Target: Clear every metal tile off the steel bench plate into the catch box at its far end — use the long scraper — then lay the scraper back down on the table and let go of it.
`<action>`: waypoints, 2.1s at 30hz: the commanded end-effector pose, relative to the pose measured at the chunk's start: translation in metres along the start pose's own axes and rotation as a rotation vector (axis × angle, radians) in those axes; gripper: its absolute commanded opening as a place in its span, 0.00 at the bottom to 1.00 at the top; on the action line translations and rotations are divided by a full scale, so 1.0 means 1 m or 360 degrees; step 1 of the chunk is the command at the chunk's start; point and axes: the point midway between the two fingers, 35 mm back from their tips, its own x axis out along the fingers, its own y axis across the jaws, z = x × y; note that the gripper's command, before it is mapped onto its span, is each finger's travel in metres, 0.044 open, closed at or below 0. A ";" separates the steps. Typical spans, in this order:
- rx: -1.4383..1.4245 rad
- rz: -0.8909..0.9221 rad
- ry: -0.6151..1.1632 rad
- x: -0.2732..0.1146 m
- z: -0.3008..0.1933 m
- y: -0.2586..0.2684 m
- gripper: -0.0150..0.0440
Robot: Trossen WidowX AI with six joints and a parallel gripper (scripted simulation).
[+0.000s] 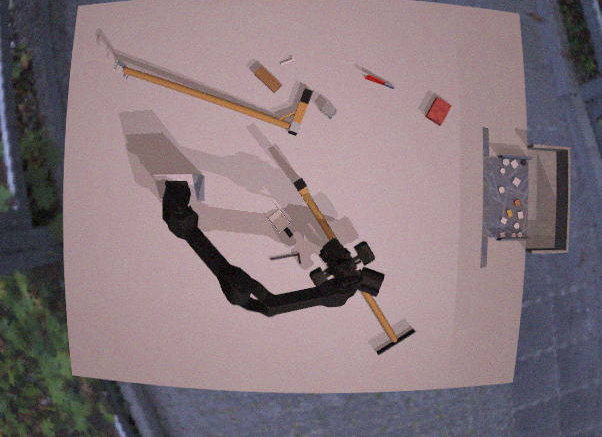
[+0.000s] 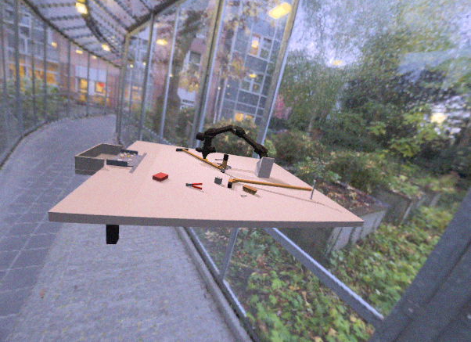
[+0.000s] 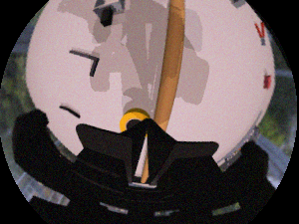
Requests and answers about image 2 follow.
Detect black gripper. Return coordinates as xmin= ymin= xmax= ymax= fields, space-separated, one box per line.
xmin=196 ymin=142 xmax=211 ymax=159

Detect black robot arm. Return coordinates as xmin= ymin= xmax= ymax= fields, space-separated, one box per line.
xmin=196 ymin=124 xmax=268 ymax=159

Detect red square tile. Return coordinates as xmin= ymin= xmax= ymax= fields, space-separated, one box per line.
xmin=153 ymin=172 xmax=168 ymax=182

